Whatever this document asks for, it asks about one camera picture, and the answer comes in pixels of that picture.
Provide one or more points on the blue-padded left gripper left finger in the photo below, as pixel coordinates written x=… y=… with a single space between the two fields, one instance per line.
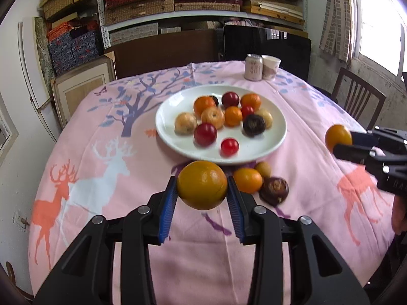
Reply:
x=84 y=273

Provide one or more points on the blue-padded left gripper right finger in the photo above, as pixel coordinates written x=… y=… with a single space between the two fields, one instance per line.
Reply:
x=318 y=273

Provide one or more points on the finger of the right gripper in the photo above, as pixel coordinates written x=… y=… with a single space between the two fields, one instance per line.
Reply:
x=368 y=138
x=358 y=154

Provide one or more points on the orange round fruit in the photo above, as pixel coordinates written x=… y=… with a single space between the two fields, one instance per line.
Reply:
x=248 y=180
x=337 y=135

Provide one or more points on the brown mangosteen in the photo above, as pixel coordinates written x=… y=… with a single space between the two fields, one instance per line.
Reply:
x=274 y=191

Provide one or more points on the pale yellow round fruit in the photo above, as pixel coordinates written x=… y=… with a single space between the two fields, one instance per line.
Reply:
x=267 y=116

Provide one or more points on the small tan fruit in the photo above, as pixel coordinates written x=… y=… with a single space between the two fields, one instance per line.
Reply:
x=264 y=169

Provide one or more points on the dark date-like fruit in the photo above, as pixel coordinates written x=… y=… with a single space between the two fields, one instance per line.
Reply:
x=254 y=125

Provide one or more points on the orange round fruit back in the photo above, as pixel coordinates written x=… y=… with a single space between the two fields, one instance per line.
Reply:
x=248 y=180

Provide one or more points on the red cherry tomato back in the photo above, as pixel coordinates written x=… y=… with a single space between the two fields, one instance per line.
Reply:
x=246 y=111

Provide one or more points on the red cherry tomato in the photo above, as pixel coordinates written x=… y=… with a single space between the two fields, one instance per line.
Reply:
x=246 y=111
x=229 y=147

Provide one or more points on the small orange tangerine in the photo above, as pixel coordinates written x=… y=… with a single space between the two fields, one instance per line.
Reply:
x=233 y=116

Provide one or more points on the dark red plum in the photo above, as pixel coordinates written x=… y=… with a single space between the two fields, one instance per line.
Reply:
x=205 y=134
x=230 y=99

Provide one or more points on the yellow tomato fruit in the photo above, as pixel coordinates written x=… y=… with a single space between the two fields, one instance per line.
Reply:
x=202 y=185

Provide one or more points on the dark mangosteen front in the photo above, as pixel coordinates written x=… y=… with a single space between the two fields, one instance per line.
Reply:
x=215 y=99

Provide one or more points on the yellow-orange persimmon fruit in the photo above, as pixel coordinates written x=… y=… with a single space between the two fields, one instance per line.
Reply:
x=214 y=116

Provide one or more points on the dark red plum front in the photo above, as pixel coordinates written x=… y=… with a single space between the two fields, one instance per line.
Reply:
x=205 y=134

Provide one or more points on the large orange mandarin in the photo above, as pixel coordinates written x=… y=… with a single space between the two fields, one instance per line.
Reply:
x=202 y=103

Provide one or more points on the pale yellow fruit front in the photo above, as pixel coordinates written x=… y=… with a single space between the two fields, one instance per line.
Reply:
x=185 y=123

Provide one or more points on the person's hand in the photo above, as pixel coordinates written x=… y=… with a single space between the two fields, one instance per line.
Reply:
x=399 y=220

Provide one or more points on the dark wooden chair right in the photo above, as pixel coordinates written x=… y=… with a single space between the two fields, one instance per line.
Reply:
x=358 y=95

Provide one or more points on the wooden chair left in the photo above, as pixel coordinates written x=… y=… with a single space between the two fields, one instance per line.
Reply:
x=11 y=275

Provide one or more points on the patterned curtain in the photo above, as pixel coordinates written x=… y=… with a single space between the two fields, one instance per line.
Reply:
x=341 y=32

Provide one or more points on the black monitor panel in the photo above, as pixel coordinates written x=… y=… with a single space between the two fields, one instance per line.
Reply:
x=293 y=51

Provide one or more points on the white ceramic plate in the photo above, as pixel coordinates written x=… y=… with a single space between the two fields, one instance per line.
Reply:
x=250 y=148

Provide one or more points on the pink deer-print tablecloth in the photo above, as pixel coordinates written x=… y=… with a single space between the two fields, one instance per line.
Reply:
x=109 y=160

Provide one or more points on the white paper cup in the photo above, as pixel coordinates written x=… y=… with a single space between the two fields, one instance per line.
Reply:
x=270 y=67

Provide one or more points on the pink drink can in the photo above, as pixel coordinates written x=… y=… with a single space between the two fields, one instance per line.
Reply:
x=253 y=67

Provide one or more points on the framed picture board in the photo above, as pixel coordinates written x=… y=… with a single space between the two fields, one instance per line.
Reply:
x=72 y=87

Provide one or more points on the dark brown wooden board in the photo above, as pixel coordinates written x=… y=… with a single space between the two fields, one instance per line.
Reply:
x=171 y=50

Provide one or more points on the blue patterned storage boxes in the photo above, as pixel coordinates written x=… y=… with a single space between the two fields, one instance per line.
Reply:
x=72 y=44

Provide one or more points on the metal storage shelf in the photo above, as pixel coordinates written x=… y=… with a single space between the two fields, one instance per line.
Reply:
x=122 y=20

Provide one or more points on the window with white frame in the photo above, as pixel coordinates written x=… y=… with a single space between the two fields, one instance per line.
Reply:
x=9 y=133

